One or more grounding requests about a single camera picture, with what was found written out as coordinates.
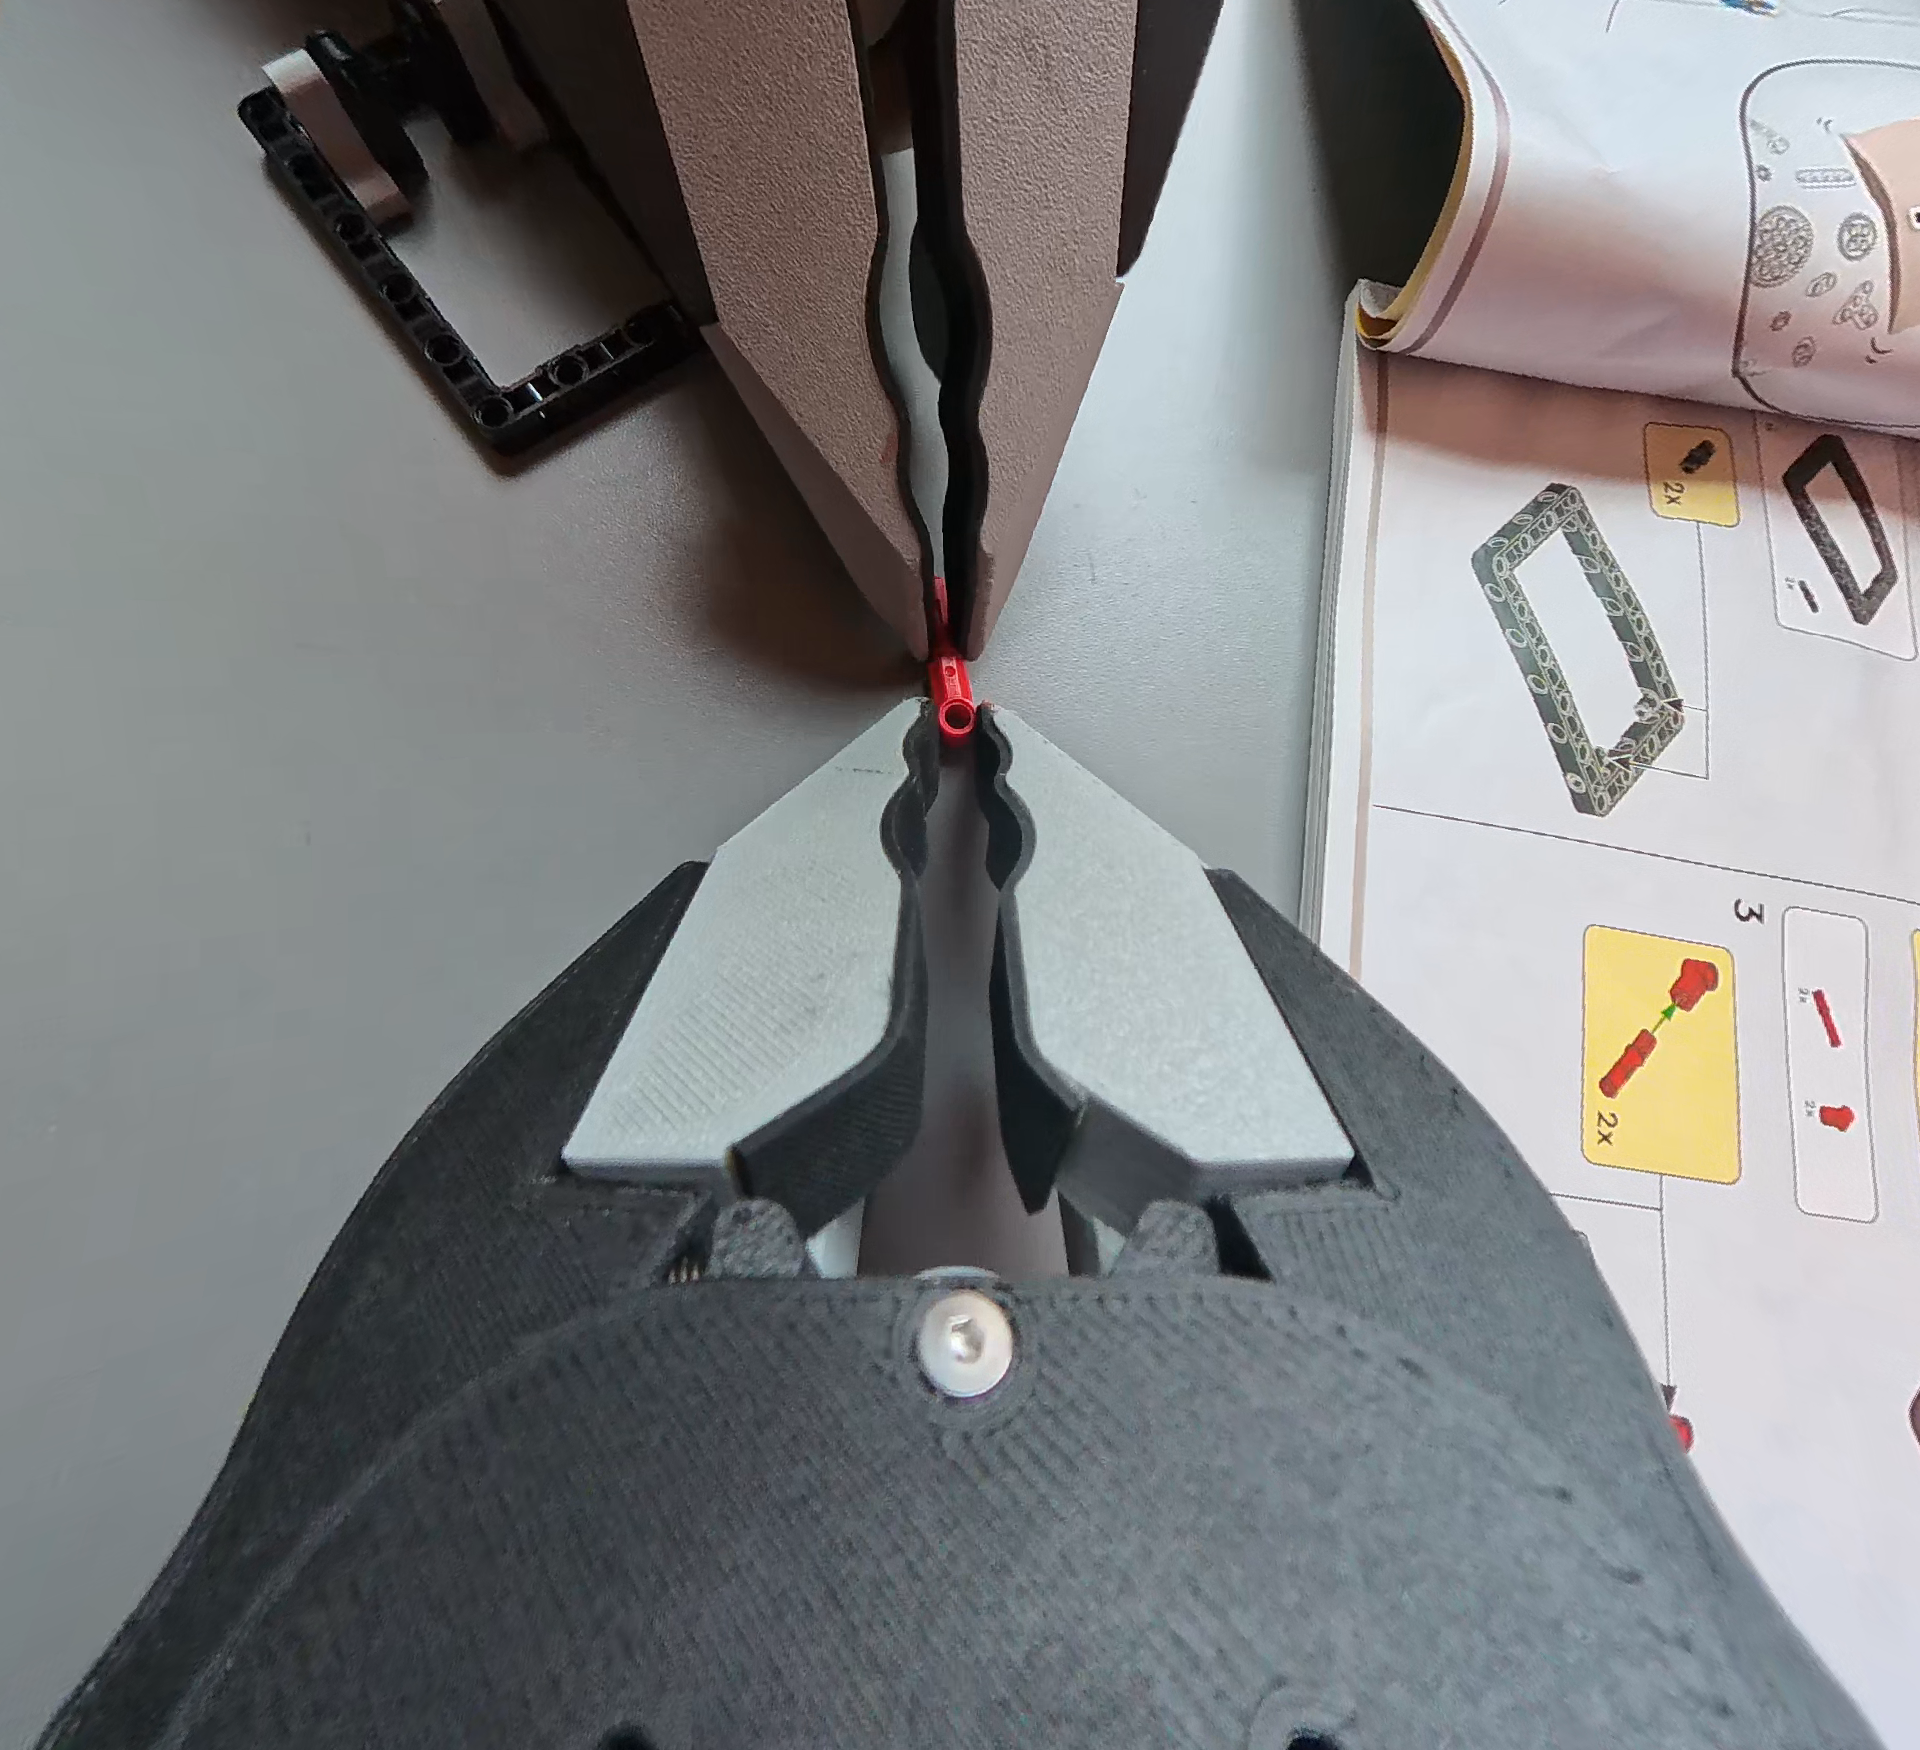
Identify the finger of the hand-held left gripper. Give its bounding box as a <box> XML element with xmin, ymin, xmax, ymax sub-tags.
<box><xmin>596</xmin><ymin>0</ymin><xmax>945</xmax><ymax>657</ymax></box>
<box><xmin>932</xmin><ymin>0</ymin><xmax>1153</xmax><ymax>657</ymax></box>

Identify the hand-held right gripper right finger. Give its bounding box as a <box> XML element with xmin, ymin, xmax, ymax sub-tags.
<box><xmin>975</xmin><ymin>699</ymin><xmax>1362</xmax><ymax>1220</ymax></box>

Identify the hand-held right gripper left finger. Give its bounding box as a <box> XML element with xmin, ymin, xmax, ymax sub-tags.
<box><xmin>562</xmin><ymin>695</ymin><xmax>943</xmax><ymax>1242</ymax></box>

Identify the lego instruction booklet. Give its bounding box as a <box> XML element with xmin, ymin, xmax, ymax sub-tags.
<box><xmin>1302</xmin><ymin>0</ymin><xmax>1920</xmax><ymax>1750</ymax></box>

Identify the red lego axle pin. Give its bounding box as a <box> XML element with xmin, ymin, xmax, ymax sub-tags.
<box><xmin>923</xmin><ymin>575</ymin><xmax>985</xmax><ymax>740</ymax></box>

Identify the black lego frame assembly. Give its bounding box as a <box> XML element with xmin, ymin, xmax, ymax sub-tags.
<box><xmin>236</xmin><ymin>0</ymin><xmax>708</xmax><ymax>459</ymax></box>

